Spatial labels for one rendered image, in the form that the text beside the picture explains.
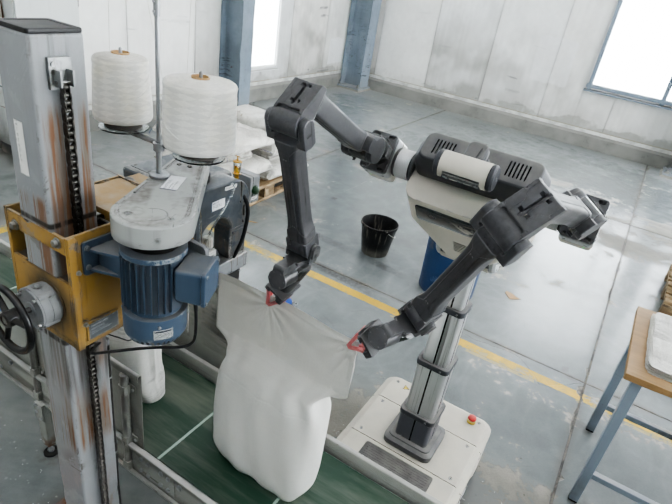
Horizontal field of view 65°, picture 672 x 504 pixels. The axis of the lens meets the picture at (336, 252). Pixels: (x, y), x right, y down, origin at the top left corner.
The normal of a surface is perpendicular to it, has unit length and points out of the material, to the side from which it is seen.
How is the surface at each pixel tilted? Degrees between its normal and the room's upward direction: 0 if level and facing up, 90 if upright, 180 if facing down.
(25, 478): 0
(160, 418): 0
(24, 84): 90
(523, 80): 90
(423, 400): 90
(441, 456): 0
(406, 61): 90
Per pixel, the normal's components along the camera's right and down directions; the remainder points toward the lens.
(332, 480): 0.15, -0.87
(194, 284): -0.13, 0.46
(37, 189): -0.52, 0.34
